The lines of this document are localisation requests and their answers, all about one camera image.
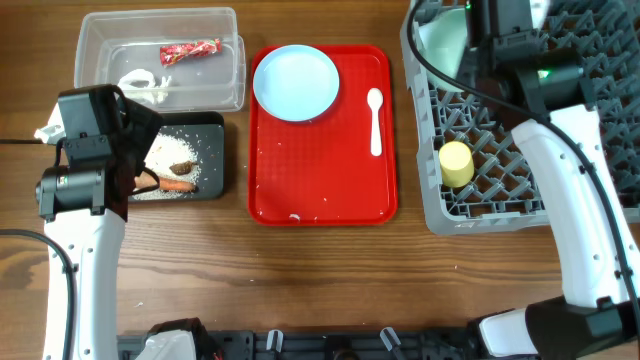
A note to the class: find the white plastic spoon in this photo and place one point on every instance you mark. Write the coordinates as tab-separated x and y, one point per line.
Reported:
375	101

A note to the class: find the light blue plate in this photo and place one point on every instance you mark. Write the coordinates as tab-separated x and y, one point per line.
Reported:
296	83

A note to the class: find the brown food scrap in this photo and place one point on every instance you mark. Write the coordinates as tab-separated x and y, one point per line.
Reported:
184	168

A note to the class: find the yellow plastic cup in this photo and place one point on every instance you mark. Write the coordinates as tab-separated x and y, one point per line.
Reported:
456	163

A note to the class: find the white cooked rice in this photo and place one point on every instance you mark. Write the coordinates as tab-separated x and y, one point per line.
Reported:
166	151

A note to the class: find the orange carrot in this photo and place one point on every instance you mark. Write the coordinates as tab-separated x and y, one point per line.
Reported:
165	184

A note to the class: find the light green bowl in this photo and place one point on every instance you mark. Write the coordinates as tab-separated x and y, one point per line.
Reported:
444	40

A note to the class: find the red snack wrapper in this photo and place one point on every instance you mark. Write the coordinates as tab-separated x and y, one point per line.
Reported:
172	54

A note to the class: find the white tissue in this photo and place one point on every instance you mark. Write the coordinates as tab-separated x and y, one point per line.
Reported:
141	85

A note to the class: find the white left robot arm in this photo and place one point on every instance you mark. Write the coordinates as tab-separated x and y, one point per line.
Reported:
84	206

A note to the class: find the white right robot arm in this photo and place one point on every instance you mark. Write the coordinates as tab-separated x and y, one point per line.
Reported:
545	100

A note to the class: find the red serving tray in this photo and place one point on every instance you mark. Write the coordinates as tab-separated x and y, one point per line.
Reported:
321	172

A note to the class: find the black plastic tray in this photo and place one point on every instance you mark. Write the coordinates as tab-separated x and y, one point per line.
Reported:
206	133

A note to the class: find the clear plastic bin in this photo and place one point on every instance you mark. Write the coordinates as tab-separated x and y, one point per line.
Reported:
112	44

